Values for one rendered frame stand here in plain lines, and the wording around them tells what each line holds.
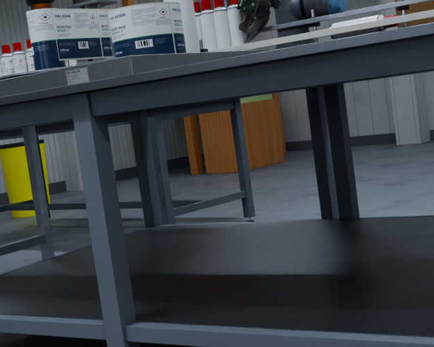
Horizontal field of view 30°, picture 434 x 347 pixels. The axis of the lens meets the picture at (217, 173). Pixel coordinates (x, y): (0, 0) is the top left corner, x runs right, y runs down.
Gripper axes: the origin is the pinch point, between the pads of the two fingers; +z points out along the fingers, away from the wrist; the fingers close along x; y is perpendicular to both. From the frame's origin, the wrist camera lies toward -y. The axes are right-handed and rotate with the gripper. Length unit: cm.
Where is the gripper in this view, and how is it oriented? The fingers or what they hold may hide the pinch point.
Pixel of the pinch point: (249, 38)
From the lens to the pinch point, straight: 269.8
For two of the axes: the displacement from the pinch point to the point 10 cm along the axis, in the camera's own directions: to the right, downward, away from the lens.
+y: -5.5, 1.5, -8.2
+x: 7.8, 4.4, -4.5
